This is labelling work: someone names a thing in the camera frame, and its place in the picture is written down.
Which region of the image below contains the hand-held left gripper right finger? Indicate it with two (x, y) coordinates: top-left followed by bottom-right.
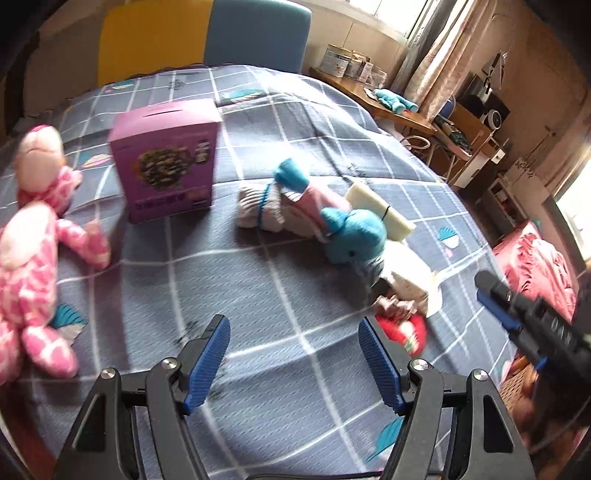
(358, 316), (536, 480)

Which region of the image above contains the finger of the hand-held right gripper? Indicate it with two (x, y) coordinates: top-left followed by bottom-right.
(475, 270), (539, 352)

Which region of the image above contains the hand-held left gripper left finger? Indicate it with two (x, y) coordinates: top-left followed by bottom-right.
(54, 315), (232, 480)

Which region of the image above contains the red fuzzy sock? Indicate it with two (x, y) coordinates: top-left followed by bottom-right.
(373, 295), (428, 356)

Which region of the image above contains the pink blanket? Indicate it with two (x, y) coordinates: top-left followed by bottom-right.
(492, 220), (578, 324)

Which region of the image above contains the wicker basket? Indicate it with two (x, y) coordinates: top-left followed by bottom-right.
(501, 355), (591, 462)

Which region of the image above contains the white rolled sock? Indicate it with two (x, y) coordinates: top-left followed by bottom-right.
(369, 240), (443, 318)

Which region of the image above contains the grey checkered bedsheet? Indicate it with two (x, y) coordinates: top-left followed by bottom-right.
(0, 65), (522, 480)

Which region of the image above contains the white small cabinet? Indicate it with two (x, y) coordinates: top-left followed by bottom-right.
(487, 157), (555, 234)

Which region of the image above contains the blue plush sock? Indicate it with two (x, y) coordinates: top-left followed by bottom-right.
(321, 209), (387, 267)

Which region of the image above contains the cream rolled sock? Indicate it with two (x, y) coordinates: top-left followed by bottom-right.
(345, 182), (416, 243)

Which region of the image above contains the wooden shelf unit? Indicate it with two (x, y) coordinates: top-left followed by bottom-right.
(434, 102), (513, 188)

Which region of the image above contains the grey white sock bundle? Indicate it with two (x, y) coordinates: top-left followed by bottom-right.
(236, 182), (290, 232)

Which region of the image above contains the pink sock with blue cuff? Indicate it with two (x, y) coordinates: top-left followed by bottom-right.
(274, 158), (352, 241)

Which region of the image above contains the black speaker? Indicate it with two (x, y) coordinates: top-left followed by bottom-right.
(457, 76), (511, 131)

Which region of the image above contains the purple cardboard box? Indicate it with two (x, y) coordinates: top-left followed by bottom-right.
(107, 98), (222, 225)

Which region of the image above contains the pink spotted plush toy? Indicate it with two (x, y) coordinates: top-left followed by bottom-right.
(0, 124), (112, 386)

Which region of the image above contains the teal plush toy on shelf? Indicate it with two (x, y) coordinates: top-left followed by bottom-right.
(373, 89), (419, 114)

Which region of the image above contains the wooden side shelf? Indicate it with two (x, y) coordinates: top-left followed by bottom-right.
(308, 67), (437, 136)

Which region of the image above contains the beige patterned curtain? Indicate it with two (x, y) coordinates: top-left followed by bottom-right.
(406, 0), (497, 121)

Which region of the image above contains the group of small jars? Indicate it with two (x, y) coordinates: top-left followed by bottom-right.
(348, 52), (387, 89)

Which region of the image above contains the window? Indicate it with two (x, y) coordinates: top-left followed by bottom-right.
(342, 0), (435, 44)

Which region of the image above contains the grey yellow blue headboard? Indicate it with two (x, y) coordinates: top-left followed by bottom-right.
(98, 0), (312, 86)

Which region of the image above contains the metal frame chair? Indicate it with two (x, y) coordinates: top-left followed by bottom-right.
(399, 133), (445, 178)

